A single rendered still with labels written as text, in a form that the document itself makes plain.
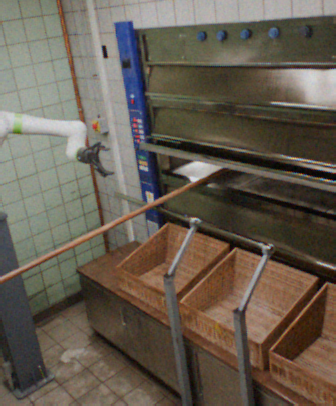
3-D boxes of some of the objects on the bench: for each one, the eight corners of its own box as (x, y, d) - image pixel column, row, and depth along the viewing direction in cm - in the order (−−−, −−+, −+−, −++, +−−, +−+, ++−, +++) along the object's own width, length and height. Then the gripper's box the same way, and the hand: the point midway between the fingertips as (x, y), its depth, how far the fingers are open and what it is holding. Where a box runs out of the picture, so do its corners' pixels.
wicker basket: (239, 286, 306) (235, 245, 297) (322, 323, 265) (321, 276, 255) (180, 326, 278) (174, 282, 269) (262, 373, 237) (258, 323, 227)
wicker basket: (173, 257, 352) (168, 221, 342) (235, 283, 310) (231, 243, 301) (117, 288, 323) (109, 249, 314) (176, 322, 282) (170, 278, 272)
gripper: (90, 133, 285) (112, 137, 269) (98, 174, 293) (119, 181, 277) (78, 136, 280) (100, 141, 264) (87, 179, 289) (108, 185, 273)
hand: (109, 161), depth 272 cm, fingers open, 13 cm apart
